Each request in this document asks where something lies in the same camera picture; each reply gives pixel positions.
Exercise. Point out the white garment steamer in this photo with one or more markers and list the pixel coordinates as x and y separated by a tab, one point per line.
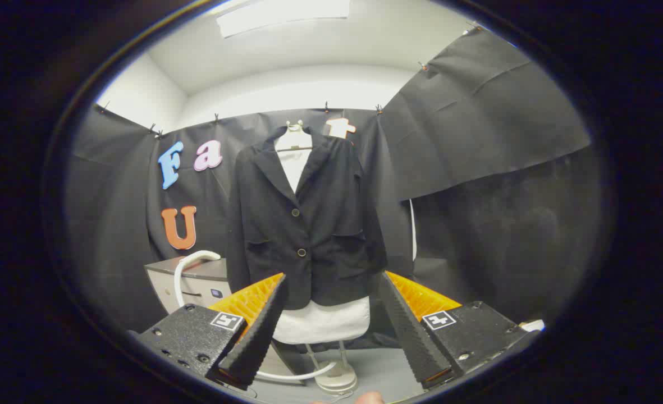
193	258

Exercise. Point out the ceiling light panel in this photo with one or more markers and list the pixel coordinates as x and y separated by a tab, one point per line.
280	17

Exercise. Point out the white padded garment form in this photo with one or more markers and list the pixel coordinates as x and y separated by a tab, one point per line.
323	322

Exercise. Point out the black backdrop cloth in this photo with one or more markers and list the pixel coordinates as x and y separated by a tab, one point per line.
477	112

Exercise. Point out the grey cabinet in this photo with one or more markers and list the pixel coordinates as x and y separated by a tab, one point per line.
160	280

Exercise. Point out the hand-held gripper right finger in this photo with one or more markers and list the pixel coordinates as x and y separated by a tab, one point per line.
412	336

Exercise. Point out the white garment form stand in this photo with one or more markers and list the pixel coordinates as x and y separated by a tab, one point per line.
337	381

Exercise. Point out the white plastic hanger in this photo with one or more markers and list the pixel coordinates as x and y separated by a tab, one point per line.
295	134

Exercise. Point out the black blazer jacket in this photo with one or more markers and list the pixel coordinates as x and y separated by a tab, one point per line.
320	224

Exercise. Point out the small white object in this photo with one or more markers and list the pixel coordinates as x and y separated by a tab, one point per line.
533	325

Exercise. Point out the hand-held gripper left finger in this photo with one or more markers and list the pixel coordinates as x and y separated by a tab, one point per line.
258	336

